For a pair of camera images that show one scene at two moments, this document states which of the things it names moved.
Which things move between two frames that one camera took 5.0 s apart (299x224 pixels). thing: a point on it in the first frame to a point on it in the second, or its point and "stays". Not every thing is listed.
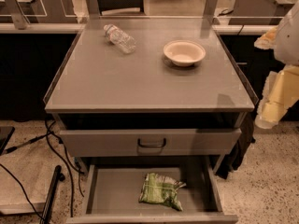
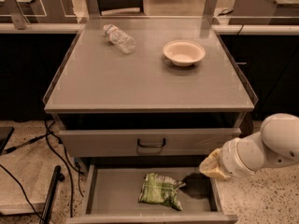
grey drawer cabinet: (145, 104) stays
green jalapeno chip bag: (158, 189) stays
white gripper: (288, 42) to (228, 160)
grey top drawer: (154, 142) stays
